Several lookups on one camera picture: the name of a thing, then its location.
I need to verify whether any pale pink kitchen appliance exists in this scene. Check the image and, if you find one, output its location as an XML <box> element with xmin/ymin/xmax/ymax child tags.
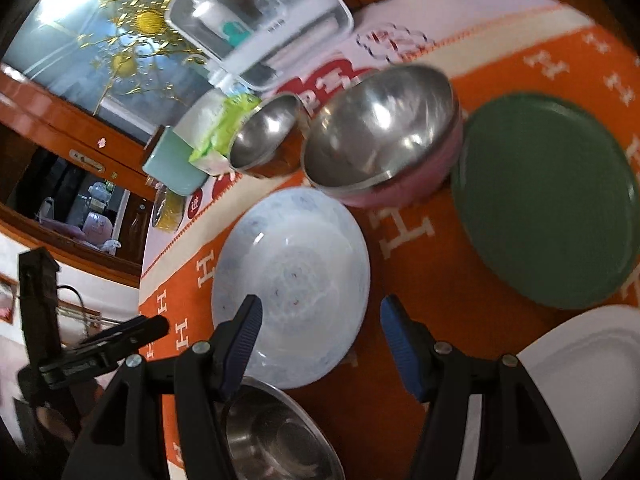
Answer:
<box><xmin>82</xmin><ymin>212</ymin><xmax>113</xmax><ymax>241</ymax></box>

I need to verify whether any large steel bowl pink outside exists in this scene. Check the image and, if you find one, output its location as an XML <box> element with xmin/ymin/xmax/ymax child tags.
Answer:
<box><xmin>301</xmin><ymin>64</ymin><xmax>463</xmax><ymax>208</ymax></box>

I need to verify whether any white plate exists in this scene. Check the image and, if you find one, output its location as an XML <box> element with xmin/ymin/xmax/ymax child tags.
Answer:
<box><xmin>515</xmin><ymin>305</ymin><xmax>640</xmax><ymax>480</ymax></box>

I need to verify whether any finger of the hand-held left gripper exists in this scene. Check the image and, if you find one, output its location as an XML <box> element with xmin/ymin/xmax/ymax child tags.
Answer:
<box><xmin>80</xmin><ymin>315</ymin><xmax>169</xmax><ymax>357</ymax></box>

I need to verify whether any teal canister brown lid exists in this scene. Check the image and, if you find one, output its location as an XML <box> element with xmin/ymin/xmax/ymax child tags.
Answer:
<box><xmin>142</xmin><ymin>130</ymin><xmax>206</xmax><ymax>196</ymax></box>

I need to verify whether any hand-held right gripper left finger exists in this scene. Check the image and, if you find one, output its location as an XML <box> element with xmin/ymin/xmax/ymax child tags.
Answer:
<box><xmin>62</xmin><ymin>295</ymin><xmax>263</xmax><ymax>480</ymax></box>

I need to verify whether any white storage box clear lid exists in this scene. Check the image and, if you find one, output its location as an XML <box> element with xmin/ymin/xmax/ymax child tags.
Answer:
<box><xmin>167</xmin><ymin>0</ymin><xmax>356</xmax><ymax>93</ymax></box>

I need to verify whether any orange patterned tablecloth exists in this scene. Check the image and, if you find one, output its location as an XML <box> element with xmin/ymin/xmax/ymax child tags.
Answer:
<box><xmin>137</xmin><ymin>2</ymin><xmax>640</xmax><ymax>480</ymax></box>

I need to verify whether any white patterned glass dish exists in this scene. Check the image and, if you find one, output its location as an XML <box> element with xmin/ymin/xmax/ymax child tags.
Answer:
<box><xmin>211</xmin><ymin>187</ymin><xmax>372</xmax><ymax>391</ymax></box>

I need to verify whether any black stand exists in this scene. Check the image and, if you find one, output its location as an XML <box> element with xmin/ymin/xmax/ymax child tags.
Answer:
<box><xmin>17</xmin><ymin>249</ymin><xmax>63</xmax><ymax>376</ymax></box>

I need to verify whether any yellow tin can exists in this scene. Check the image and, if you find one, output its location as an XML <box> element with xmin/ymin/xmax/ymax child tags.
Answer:
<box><xmin>151</xmin><ymin>187</ymin><xmax>183</xmax><ymax>233</ymax></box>

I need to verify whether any wooden sliding glass door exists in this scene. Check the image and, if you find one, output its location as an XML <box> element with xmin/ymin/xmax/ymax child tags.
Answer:
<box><xmin>0</xmin><ymin>0</ymin><xmax>236</xmax><ymax>286</ymax></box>

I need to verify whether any green tissue pack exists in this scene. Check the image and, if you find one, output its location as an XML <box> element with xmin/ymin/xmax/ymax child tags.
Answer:
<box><xmin>189</xmin><ymin>92</ymin><xmax>261</xmax><ymax>176</ymax></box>

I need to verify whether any wooden wall frame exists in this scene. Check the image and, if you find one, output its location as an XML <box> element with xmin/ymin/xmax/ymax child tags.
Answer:
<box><xmin>0</xmin><ymin>272</ymin><xmax>18</xmax><ymax>326</ymax></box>

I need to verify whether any metal door handle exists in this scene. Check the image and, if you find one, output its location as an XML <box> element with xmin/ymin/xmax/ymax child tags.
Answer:
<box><xmin>70</xmin><ymin>149</ymin><xmax>106</xmax><ymax>173</ymax></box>

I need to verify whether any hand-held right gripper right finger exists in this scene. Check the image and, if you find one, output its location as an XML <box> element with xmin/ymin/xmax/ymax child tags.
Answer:
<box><xmin>380</xmin><ymin>295</ymin><xmax>583</xmax><ymax>480</ymax></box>

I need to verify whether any green plate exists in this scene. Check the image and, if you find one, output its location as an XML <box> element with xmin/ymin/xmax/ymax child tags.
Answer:
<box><xmin>450</xmin><ymin>92</ymin><xmax>640</xmax><ymax>311</ymax></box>

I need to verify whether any small steel bowl orange outside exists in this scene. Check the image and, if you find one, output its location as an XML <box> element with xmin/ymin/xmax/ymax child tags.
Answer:
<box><xmin>229</xmin><ymin>94</ymin><xmax>306</xmax><ymax>178</ymax></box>

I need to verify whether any plain steel bowl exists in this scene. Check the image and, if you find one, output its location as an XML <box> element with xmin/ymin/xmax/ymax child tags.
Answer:
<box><xmin>220</xmin><ymin>377</ymin><xmax>347</xmax><ymax>480</ymax></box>

